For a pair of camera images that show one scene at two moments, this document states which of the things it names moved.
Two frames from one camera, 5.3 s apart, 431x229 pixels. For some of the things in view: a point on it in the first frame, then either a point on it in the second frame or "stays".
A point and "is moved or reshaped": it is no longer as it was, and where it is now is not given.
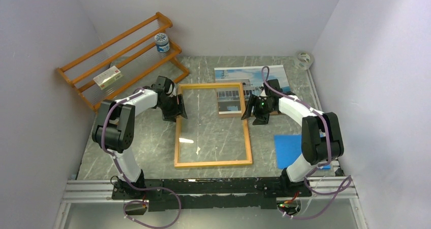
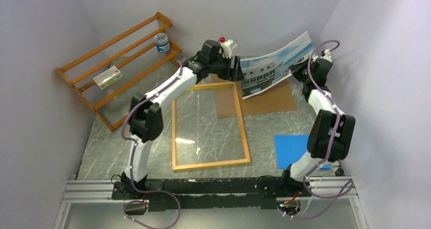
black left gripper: [169, 116] → [238, 75]
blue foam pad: [288, 148] stays
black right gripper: [248, 111] → [296, 69]
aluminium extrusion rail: [337, 190] stays
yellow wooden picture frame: [177, 164] is moved or reshaped
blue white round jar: [162, 43] stays
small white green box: [108, 77] stays
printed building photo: [252, 78] → [262, 72]
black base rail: [211, 194] stays
